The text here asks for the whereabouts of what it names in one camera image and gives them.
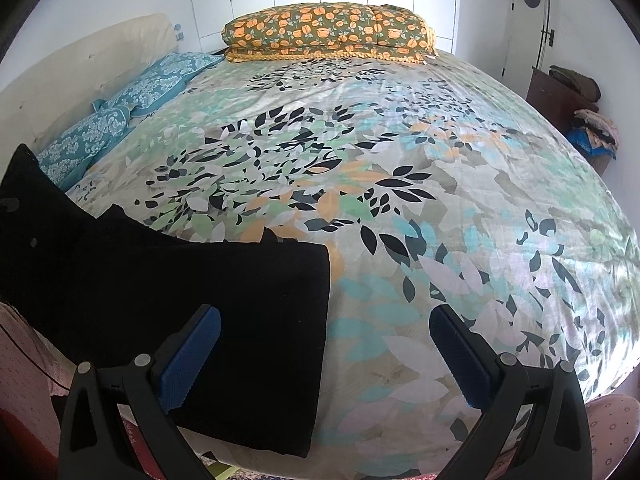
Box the floral leaf bedsheet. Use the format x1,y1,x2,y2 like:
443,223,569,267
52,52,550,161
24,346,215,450
68,54,639,479

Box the cream padded headboard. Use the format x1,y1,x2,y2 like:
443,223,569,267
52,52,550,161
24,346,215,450
1,13,178,167

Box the dark wooden side table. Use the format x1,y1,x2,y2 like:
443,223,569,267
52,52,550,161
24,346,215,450
526,68,599,134

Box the pile of clothes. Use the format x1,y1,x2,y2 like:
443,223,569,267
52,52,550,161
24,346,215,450
566,108,620,159

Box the olive folded garment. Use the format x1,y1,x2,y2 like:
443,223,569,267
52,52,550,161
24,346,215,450
549,65,601,103

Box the teal floral pillow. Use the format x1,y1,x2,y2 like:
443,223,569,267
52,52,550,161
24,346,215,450
92,52,224,117
37,106,130,192

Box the black pants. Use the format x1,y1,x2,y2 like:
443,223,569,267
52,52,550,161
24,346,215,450
0,143,331,460

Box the pink dotted cloth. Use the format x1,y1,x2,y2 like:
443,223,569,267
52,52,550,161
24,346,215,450
586,394,639,479

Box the teal floral pillow far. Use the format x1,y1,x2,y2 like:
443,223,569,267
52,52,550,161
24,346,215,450
92,52,224,117

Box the orange green folded quilt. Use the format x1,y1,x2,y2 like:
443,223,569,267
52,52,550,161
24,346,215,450
221,2,438,64

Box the teal floral pillow near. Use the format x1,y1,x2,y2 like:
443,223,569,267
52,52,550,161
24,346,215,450
37,106,130,192

